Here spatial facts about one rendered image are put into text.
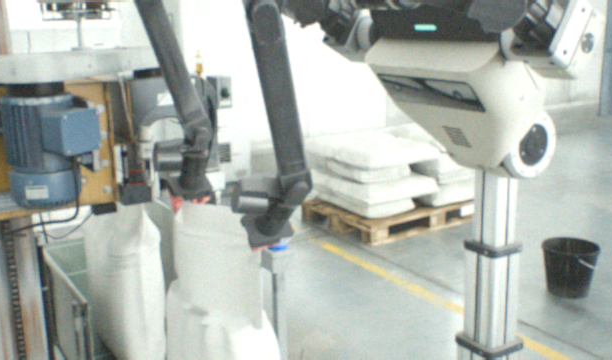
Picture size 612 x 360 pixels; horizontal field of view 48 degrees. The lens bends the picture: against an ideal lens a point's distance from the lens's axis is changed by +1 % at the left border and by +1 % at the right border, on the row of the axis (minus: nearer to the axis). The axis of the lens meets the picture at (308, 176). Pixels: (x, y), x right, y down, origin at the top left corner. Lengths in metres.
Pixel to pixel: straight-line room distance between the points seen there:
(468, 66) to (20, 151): 0.95
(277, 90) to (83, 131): 0.55
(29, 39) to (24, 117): 2.97
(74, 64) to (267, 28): 0.66
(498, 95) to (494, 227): 0.40
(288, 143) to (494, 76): 0.42
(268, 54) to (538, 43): 0.46
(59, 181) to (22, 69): 0.25
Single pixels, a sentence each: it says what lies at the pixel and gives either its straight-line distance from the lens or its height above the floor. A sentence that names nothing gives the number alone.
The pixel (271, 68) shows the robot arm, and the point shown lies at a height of 1.41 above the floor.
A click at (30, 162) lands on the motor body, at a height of 1.19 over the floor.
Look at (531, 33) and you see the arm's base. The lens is 1.24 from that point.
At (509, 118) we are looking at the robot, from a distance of 1.43.
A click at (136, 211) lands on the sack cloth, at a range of 2.15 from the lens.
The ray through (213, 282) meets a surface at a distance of 1.60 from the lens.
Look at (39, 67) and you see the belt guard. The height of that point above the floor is 1.40.
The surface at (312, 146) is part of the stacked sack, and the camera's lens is 4.90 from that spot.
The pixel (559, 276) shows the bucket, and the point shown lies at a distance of 3.89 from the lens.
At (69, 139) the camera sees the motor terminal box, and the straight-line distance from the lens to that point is 1.54.
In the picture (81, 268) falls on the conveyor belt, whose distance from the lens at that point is 3.34.
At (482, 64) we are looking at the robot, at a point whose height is 1.40.
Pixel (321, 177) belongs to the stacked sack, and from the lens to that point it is 4.87.
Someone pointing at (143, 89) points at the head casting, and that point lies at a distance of 1.85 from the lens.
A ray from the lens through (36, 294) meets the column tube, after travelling 1.96.
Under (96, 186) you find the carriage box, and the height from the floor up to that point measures 1.07.
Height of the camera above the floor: 1.50
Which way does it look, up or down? 13 degrees down
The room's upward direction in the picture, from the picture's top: 1 degrees counter-clockwise
